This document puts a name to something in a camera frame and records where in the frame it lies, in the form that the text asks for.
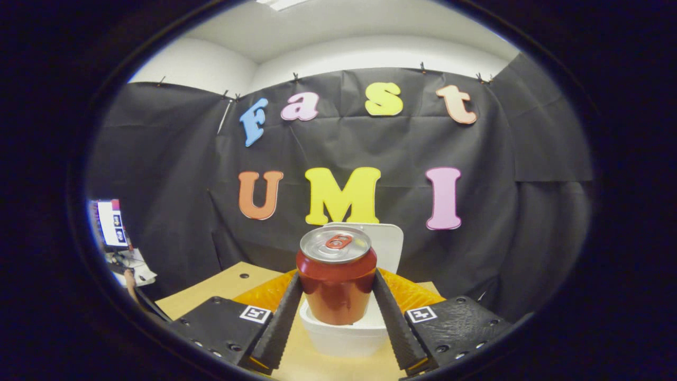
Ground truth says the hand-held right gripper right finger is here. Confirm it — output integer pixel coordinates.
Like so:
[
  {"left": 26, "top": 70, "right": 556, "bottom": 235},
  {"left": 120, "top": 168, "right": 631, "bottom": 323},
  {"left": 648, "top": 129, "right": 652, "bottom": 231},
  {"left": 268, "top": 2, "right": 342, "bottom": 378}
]
[{"left": 373, "top": 268, "right": 515, "bottom": 371}]

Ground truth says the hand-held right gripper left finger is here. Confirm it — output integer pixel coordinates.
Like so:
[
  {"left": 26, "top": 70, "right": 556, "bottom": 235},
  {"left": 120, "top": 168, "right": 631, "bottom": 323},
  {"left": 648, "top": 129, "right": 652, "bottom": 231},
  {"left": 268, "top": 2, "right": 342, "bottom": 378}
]
[{"left": 169, "top": 270, "right": 304, "bottom": 370}]

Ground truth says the white desktop garbage bin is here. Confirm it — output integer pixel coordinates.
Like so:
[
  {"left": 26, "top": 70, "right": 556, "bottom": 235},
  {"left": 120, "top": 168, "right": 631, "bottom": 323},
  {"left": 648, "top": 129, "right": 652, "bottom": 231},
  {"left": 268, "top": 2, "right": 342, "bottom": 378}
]
[{"left": 299, "top": 222, "right": 405, "bottom": 358}]

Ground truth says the red pop can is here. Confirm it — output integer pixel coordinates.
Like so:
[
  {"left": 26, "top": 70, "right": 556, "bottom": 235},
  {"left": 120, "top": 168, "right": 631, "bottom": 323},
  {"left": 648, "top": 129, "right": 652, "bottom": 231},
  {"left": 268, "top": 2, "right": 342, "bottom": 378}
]
[{"left": 296, "top": 225, "right": 378, "bottom": 326}]

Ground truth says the wooden desktop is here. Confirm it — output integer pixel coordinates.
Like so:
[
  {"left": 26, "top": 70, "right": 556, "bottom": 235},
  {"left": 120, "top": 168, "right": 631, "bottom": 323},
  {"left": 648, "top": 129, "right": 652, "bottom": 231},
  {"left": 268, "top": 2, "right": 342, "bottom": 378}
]
[{"left": 155, "top": 261, "right": 442, "bottom": 381}]

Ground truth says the white side table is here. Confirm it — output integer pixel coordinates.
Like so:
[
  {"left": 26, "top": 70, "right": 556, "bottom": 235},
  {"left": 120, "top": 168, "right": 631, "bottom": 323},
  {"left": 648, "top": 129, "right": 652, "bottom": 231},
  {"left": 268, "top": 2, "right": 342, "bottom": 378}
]
[{"left": 103, "top": 248, "right": 158, "bottom": 288}]

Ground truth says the black backdrop cloth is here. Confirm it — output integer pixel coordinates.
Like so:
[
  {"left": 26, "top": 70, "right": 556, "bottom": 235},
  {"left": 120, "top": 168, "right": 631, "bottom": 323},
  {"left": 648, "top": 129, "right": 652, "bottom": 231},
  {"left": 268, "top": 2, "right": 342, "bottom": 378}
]
[{"left": 85, "top": 53, "right": 596, "bottom": 323}]

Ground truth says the computer monitor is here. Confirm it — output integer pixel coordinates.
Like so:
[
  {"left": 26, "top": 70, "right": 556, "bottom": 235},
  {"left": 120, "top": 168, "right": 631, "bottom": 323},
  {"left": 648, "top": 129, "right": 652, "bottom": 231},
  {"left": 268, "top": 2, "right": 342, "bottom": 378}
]
[{"left": 95, "top": 198, "right": 133, "bottom": 249}]

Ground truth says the ceiling light panel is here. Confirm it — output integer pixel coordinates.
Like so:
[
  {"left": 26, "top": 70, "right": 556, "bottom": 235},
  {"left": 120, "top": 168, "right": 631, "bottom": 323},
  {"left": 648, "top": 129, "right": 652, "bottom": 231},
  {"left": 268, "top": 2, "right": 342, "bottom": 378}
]
[{"left": 257, "top": 0, "right": 310, "bottom": 11}]

